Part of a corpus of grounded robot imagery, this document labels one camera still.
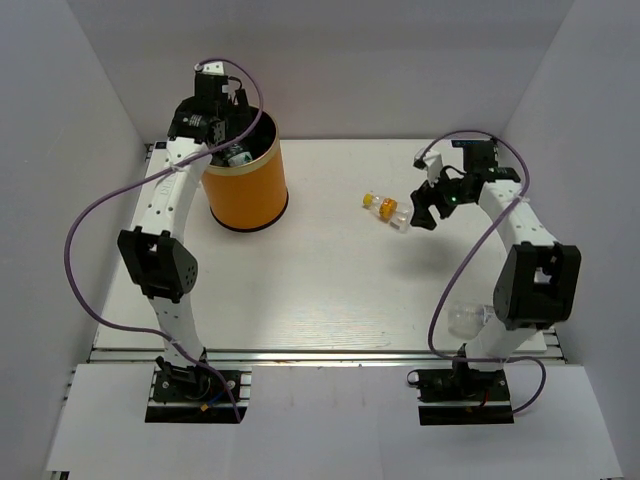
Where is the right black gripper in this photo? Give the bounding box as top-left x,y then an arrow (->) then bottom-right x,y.
410,163 -> 474,230

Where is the large red-label clear bottle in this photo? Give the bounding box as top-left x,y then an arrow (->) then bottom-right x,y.
211,143 -> 253,168

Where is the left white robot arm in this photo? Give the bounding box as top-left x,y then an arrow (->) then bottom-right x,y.
117,72 -> 254,399

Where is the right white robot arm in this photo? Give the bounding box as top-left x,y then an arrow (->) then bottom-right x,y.
410,140 -> 582,399

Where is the orange cylindrical bin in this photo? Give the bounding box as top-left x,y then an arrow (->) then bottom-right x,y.
201,112 -> 289,232

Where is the yellow-cap orange-label bottle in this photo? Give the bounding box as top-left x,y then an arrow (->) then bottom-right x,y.
362,192 -> 414,233

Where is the blue-label clear bottle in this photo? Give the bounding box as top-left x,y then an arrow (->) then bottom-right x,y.
447,302 -> 495,340

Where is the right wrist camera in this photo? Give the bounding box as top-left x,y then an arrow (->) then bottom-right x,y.
413,150 -> 443,185

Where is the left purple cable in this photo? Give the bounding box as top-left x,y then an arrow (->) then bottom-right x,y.
63,58 -> 266,424

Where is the purple cable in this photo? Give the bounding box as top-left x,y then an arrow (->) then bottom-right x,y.
63,58 -> 266,424
417,130 -> 547,416

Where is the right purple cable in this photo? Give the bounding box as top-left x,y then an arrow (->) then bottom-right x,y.
417,130 -> 547,416

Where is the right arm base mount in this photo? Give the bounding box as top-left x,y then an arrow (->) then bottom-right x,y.
406,368 -> 514,426

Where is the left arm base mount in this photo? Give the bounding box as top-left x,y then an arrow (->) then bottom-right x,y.
145,367 -> 251,425

